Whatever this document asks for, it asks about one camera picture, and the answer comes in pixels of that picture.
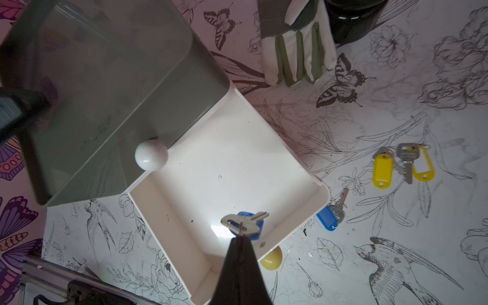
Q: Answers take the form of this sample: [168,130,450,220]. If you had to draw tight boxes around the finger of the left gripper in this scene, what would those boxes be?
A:
[1,87,50,145]

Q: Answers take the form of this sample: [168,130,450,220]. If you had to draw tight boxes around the yellow tagged key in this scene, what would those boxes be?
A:
[396,143,435,184]
[372,147,405,189]

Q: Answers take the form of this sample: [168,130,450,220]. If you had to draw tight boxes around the white drawer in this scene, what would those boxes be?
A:
[128,86,330,304]

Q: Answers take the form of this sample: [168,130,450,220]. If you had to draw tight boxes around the aluminium front rail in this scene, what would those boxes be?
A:
[18,255,115,305]

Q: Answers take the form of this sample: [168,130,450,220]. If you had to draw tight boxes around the grey cream three-drawer chest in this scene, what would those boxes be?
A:
[1,1,230,207]

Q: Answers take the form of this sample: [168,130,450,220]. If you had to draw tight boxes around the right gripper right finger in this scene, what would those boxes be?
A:
[239,236,273,304]

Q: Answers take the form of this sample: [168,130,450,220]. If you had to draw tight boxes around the potted green plant pink tulip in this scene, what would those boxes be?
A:
[325,0,387,44]

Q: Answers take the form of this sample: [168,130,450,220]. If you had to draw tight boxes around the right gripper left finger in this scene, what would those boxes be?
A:
[210,236,241,305]

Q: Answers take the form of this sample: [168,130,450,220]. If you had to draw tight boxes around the blue tagged key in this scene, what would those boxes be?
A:
[316,188,349,231]
[221,212,269,241]

